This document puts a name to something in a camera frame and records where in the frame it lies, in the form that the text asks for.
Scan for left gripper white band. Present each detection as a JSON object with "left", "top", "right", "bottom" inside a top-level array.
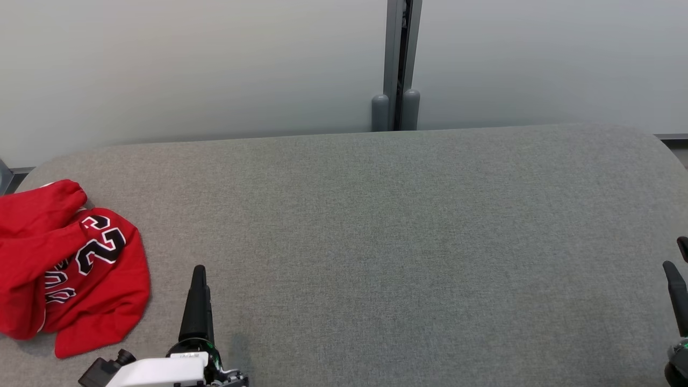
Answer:
[{"left": 107, "top": 265, "right": 249, "bottom": 387}]

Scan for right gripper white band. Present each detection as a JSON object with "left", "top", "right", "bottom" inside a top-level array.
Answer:
[{"left": 662, "top": 236, "right": 688, "bottom": 387}]

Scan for red jersey shirt white sleeves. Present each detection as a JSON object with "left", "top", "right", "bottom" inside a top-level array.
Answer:
[{"left": 40, "top": 207, "right": 151, "bottom": 359}]

